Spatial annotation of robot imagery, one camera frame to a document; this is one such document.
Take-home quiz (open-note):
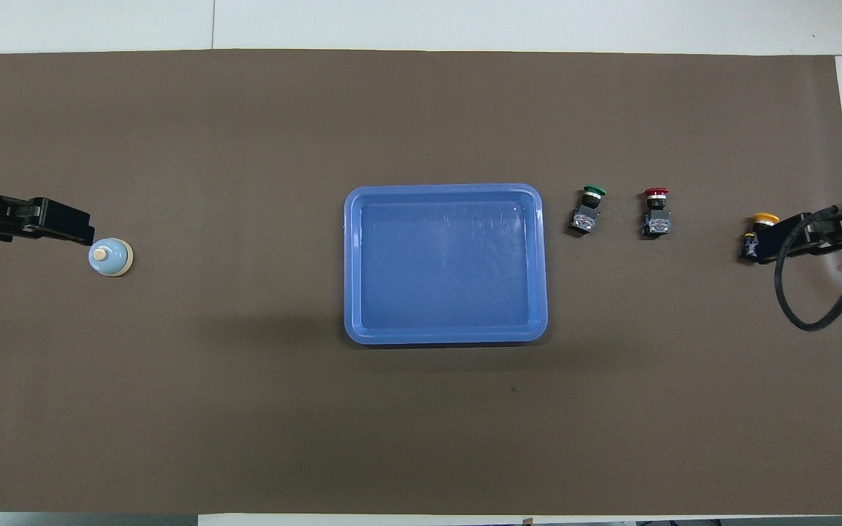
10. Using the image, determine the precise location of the red push button switch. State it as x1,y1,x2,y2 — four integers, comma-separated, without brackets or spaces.
640,187,674,239

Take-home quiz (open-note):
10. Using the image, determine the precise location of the light blue service bell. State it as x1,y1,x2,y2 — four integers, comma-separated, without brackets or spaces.
88,237,134,278

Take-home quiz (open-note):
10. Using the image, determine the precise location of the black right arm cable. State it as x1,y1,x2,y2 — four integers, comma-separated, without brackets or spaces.
773,199,842,332

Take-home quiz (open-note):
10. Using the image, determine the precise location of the yellow push button switch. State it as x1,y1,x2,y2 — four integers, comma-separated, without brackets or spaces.
738,212,781,264

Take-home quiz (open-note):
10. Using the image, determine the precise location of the brown table mat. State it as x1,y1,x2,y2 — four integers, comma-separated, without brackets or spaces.
0,48,842,516

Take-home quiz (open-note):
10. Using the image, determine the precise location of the blue plastic tray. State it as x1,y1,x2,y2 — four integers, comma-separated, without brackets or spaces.
343,183,548,346

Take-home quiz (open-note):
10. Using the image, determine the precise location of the green push button switch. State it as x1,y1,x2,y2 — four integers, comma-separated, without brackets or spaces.
568,185,607,235

